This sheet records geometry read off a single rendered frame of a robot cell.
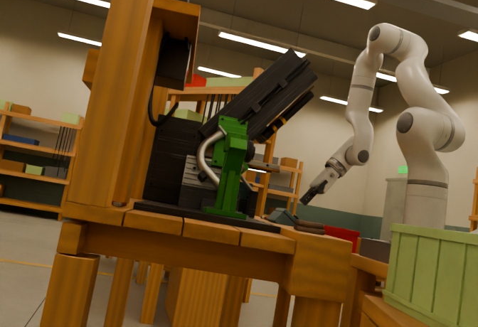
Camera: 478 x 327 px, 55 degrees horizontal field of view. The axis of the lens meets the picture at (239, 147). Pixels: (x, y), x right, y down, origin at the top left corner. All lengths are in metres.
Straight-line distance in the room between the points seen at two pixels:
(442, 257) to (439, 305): 0.08
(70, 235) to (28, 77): 10.11
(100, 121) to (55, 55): 10.09
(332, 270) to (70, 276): 0.62
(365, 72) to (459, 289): 1.16
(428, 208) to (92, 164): 0.96
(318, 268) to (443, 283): 0.37
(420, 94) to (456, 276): 0.87
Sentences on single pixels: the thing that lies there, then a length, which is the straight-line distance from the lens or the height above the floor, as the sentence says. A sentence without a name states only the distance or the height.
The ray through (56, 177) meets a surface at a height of 0.86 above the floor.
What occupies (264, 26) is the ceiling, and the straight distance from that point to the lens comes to 9.60.
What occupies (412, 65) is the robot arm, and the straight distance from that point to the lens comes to 1.67.
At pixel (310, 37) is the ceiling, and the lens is 9.87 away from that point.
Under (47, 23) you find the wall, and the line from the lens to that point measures 11.46.
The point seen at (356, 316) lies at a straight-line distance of 1.58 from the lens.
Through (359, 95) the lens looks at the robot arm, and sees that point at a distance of 1.83.
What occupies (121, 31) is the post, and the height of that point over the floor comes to 1.30.
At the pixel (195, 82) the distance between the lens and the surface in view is 5.19.
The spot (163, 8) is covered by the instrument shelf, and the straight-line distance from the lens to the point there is 1.53.
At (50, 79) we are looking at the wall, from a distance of 11.11.
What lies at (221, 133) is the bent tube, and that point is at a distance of 1.74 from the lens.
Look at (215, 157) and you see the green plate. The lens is 1.74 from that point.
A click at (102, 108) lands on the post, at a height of 1.11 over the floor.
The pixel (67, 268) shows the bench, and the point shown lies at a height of 0.73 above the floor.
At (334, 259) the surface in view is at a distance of 1.19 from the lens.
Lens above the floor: 0.94
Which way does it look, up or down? 7 degrees up
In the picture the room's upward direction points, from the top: 10 degrees clockwise
